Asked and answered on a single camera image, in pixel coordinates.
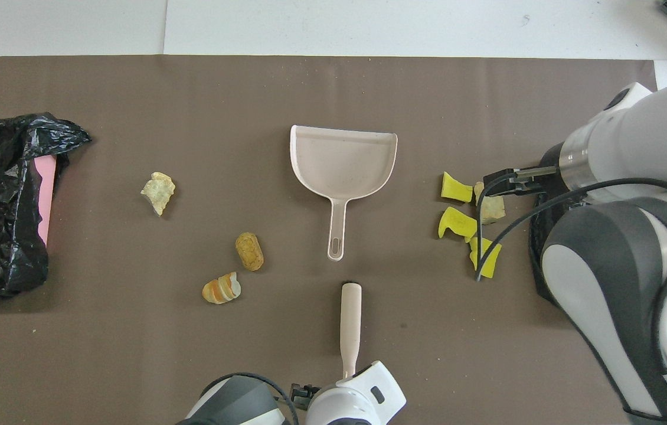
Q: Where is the yellow sponge piece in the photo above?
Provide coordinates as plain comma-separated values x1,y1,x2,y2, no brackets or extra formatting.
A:
469,237,502,279
438,207,480,243
441,172,474,204

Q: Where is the beige brush with black bristles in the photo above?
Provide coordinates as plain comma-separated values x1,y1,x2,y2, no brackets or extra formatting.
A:
339,282,362,380

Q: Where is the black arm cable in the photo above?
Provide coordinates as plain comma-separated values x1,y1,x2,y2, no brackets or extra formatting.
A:
198,372,302,425
474,170,667,281

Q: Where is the pale pink plastic dustpan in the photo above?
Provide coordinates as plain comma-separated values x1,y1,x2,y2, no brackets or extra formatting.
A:
290,125,398,261

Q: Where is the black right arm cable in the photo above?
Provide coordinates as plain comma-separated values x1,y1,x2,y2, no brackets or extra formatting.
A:
474,170,667,281

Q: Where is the pale crusty bread chunk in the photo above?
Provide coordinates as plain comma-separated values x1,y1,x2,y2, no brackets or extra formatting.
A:
140,172,176,217

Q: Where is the brown paper table mat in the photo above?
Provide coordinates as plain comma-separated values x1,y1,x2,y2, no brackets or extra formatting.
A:
0,56,667,425

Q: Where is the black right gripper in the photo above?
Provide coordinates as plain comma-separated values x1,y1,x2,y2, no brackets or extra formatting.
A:
483,143,571,200

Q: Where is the tan sponge chunk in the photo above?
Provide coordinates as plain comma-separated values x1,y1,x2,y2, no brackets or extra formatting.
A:
474,182,506,225

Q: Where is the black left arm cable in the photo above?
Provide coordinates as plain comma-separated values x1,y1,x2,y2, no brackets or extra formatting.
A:
198,372,302,425

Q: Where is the brown oval bread roll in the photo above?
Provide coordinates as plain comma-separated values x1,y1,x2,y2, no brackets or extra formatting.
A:
235,232,264,272

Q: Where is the pink box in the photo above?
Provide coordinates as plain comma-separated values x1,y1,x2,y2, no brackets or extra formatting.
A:
34,155,58,246

